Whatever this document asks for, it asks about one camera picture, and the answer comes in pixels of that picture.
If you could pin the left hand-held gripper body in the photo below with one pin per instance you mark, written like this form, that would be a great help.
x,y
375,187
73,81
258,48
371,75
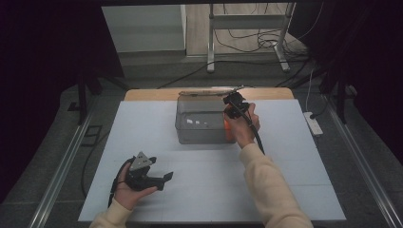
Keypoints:
x,y
141,177

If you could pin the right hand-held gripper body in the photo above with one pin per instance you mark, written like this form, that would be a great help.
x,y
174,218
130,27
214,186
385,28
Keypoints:
x,y
236,103

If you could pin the orange phone case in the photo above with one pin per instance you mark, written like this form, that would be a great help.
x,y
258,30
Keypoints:
x,y
228,132

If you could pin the grey plastic storage box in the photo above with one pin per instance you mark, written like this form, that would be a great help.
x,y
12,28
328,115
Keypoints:
x,y
199,126

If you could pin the person's left hand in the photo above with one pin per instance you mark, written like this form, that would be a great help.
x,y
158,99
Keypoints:
x,y
128,194

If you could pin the person's right hand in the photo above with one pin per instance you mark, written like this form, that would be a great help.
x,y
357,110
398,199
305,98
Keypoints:
x,y
242,129

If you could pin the white foam board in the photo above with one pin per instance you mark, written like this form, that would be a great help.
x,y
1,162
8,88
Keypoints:
x,y
196,190

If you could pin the white power strip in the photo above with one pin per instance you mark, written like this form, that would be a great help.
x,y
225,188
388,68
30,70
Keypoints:
x,y
313,124

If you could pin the white metal stand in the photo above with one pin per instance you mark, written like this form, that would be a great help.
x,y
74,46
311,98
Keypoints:
x,y
245,22

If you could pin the black stand legs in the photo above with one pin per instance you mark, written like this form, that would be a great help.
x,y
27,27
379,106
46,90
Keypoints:
x,y
83,95
340,101

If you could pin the white cabinet panel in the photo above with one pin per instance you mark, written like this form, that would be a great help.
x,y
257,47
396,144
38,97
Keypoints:
x,y
145,28

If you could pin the dark curtain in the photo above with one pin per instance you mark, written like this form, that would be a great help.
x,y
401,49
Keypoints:
x,y
374,57
41,63

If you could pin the black flat frame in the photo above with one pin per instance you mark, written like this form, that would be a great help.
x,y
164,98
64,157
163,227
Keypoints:
x,y
92,135

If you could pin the aluminium floor rail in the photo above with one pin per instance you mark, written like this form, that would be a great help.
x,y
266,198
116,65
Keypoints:
x,y
60,177
364,171

